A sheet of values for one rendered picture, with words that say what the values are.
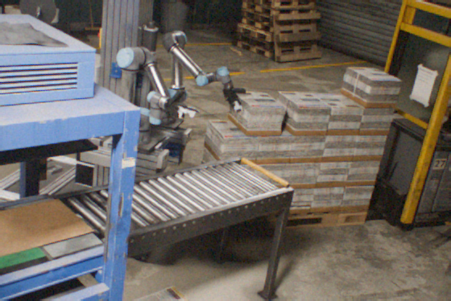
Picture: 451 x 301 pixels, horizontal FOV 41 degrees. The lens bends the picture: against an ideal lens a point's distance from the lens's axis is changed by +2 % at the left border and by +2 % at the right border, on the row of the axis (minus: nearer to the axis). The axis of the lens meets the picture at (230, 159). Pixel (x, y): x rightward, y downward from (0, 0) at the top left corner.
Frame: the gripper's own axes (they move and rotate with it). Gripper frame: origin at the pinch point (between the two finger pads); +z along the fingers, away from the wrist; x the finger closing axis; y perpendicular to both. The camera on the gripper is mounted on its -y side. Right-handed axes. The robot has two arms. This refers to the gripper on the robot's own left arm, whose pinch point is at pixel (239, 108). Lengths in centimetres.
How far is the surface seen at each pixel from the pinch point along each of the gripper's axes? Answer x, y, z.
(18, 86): 158, 114, -138
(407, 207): 36, -95, 140
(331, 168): 18, -48, 79
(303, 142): 18, -32, 44
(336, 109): 18, -66, 31
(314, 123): 18, -46, 33
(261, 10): -581, -243, 164
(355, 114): 18, -80, 44
